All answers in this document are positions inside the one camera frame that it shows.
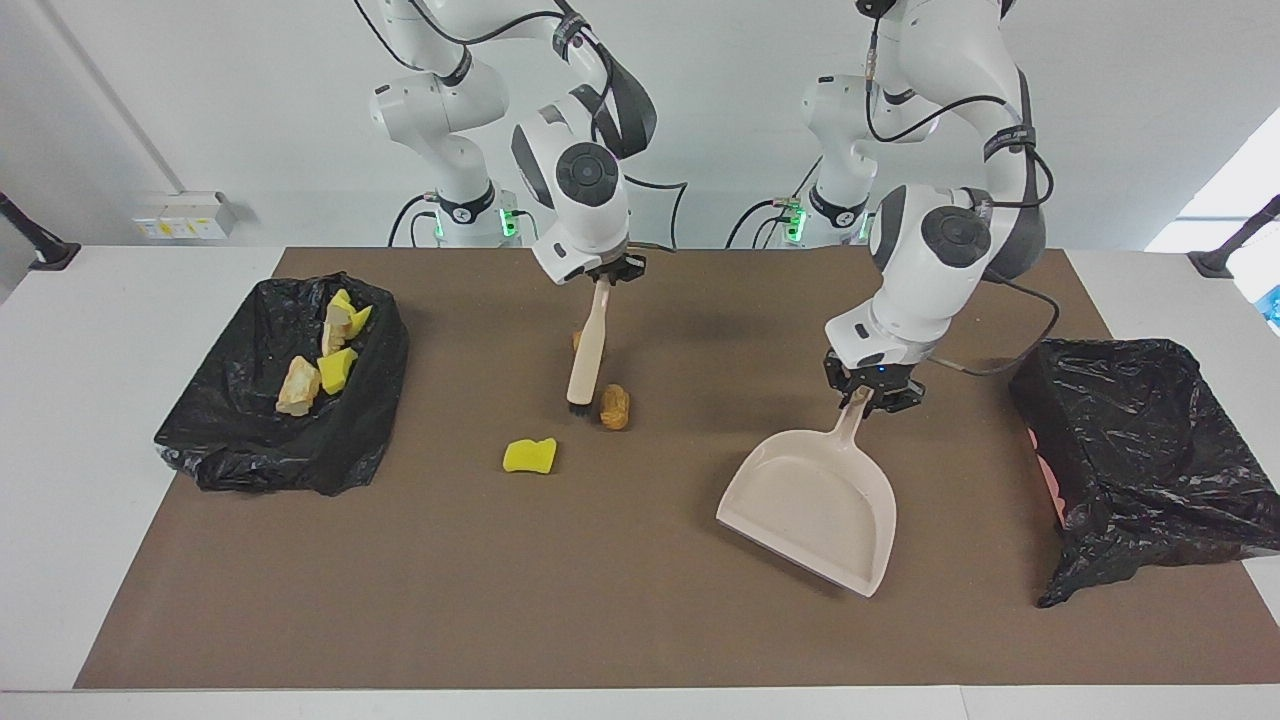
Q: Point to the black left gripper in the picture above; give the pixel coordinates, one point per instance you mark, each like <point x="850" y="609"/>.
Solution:
<point x="878" y="375"/>

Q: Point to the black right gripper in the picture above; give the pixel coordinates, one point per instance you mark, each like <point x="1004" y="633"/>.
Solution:
<point x="620" y="267"/>

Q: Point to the beige hand brush black bristles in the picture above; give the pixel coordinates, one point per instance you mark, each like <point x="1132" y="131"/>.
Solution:
<point x="587" y="350"/>

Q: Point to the beige plastic dustpan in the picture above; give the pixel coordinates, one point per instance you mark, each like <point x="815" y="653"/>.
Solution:
<point x="810" y="500"/>

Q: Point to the brown bread roll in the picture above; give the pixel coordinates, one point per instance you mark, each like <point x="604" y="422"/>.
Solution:
<point x="615" y="408"/>

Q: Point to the yellow sponge piece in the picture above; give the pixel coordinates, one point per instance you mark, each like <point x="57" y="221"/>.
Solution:
<point x="530" y="456"/>
<point x="338" y="372"/>
<point x="357" y="318"/>

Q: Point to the beige foam chunk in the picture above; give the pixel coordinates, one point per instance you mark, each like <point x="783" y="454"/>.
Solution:
<point x="298" y="388"/>
<point x="335" y="328"/>

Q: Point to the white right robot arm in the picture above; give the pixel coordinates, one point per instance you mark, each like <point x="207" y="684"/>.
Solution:
<point x="450" y="100"/>

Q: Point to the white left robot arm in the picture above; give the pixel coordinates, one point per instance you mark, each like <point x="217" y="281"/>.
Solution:
<point x="930" y="290"/>

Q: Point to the pink plastic bin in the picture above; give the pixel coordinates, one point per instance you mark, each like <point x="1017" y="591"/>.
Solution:
<point x="1047" y="470"/>

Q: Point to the black bag lining pink bin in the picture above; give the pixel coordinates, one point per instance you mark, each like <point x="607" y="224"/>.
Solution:
<point x="1150" y="450"/>

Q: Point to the brown table mat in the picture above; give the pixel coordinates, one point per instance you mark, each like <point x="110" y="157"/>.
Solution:
<point x="600" y="600"/>

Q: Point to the black clamp stand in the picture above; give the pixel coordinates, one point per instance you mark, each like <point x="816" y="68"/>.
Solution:
<point x="1215" y="262"/>
<point x="45" y="250"/>

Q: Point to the right black garbage bag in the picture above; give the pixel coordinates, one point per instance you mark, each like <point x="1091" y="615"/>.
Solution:
<point x="250" y="450"/>

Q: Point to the blue object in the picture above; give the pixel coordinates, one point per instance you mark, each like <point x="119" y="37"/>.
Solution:
<point x="1273" y="305"/>

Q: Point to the white wall socket box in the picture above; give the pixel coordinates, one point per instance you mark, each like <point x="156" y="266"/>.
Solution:
<point x="185" y="215"/>

